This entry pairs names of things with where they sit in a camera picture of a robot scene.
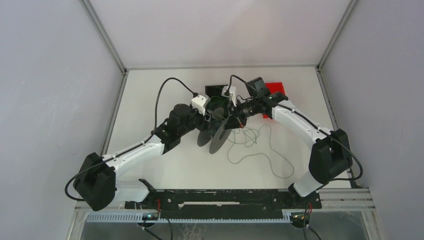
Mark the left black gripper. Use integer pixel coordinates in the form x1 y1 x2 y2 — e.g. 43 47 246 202
178 101 217 137

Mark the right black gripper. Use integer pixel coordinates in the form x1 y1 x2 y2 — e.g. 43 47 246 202
223 98 259 131

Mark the dark grey cable spool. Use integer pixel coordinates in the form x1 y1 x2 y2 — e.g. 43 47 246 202
197 107 231 155

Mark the long green cable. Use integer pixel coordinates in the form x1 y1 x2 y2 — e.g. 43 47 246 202
218 112 296 180

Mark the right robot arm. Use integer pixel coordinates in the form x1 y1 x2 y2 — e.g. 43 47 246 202
222 74 354 208

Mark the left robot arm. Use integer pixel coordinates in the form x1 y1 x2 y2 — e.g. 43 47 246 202
66 104 212 211

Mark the black plastic bin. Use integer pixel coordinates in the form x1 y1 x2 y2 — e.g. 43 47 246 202
204 84 229 108

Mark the red plastic bin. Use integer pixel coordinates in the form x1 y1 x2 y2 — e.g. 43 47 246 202
262 82 285 119

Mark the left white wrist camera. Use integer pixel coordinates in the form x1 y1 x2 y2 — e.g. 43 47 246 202
191 94 210 116

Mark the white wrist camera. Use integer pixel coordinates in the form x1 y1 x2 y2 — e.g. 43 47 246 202
191 94 210 116
221 85 237 106

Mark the green cable in black bin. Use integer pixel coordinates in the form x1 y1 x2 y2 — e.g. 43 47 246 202
210 96 229 114

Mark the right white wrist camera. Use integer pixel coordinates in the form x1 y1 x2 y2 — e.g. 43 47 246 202
221 85 237 106

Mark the left black camera cable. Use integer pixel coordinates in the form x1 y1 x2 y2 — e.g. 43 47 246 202
64 77 200 202

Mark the black camera cable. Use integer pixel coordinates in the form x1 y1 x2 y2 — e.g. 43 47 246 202
64 77 200 202
228 74 364 182

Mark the right black camera cable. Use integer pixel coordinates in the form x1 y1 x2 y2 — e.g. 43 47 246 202
228 74 364 182

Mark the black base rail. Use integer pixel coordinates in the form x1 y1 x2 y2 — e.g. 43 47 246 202
124 188 322 220

